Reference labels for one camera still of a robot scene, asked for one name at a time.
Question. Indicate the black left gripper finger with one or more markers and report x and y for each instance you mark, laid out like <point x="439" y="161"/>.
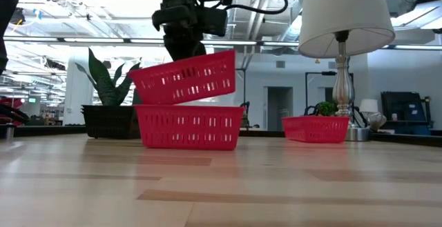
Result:
<point x="199" y="50"/>
<point x="181" y="49"/>

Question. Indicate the red plastic basket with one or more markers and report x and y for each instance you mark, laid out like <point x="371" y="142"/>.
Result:
<point x="310" y="130"/>
<point x="155" y="140"/>
<point x="148" y="92"/>

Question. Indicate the white lamp shade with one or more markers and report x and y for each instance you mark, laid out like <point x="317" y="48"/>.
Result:
<point x="345" y="20"/>

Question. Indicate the green artificial plant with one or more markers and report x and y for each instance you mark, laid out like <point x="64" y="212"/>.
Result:
<point x="103" y="85"/>

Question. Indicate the grey doorway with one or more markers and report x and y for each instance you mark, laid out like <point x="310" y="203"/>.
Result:
<point x="279" y="108"/>

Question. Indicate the small white background lamp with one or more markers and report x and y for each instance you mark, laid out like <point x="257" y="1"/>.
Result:
<point x="369" y="105"/>

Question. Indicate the small green background plant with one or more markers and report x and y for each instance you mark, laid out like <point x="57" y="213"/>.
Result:
<point x="327" y="109"/>

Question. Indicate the clear glass vase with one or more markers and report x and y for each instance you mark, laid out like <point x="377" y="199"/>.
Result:
<point x="378" y="120"/>

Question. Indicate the black and blue cart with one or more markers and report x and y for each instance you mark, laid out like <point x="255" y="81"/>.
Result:
<point x="405" y="113"/>

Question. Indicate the red and black equipment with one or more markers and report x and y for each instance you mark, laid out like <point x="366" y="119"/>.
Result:
<point x="14" y="111"/>

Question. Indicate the silver metal cylinder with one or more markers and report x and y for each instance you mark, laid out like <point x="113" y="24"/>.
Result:
<point x="7" y="131"/>

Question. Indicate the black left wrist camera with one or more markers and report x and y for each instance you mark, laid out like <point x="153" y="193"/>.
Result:
<point x="214" y="21"/>

